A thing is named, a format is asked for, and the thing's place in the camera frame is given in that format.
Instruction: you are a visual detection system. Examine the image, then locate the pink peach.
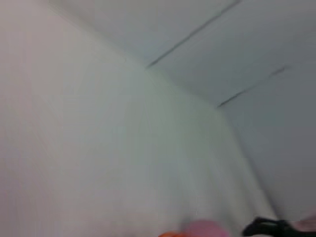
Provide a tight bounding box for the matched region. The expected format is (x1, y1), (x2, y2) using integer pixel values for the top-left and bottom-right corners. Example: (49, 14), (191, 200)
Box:
(186, 219), (232, 237)

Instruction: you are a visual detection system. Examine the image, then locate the orange woven plastic basket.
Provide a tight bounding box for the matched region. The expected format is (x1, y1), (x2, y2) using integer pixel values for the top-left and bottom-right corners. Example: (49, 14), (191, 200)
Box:
(158, 231), (190, 237)

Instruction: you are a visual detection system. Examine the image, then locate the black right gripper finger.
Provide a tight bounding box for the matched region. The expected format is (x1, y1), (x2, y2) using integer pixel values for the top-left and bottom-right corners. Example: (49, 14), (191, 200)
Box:
(242, 216), (296, 237)

